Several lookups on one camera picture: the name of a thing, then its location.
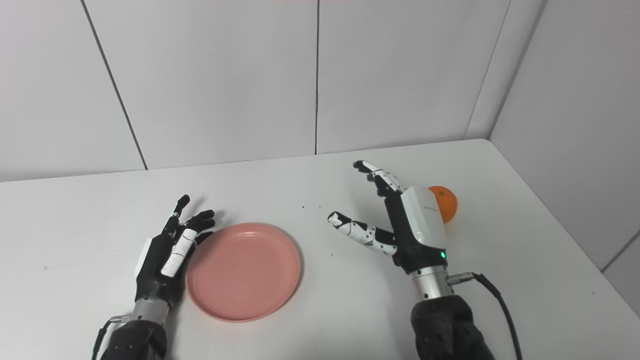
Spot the pink round plate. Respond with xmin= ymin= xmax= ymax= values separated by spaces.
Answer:
xmin=186 ymin=222 xmax=302 ymax=323

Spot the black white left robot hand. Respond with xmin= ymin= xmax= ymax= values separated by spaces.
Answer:
xmin=133 ymin=194 xmax=217 ymax=304

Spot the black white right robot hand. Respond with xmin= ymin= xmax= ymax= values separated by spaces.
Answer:
xmin=327 ymin=160 xmax=449 ymax=275

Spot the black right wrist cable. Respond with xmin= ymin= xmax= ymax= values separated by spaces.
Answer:
xmin=446 ymin=271 xmax=524 ymax=360

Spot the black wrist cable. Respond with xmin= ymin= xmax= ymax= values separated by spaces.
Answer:
xmin=446 ymin=271 xmax=524 ymax=360
xmin=91 ymin=314 xmax=132 ymax=360

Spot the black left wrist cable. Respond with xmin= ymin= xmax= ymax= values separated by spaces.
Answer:
xmin=91 ymin=314 xmax=132 ymax=360

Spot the orange fruit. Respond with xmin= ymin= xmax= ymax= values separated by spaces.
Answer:
xmin=428 ymin=185 xmax=458 ymax=224

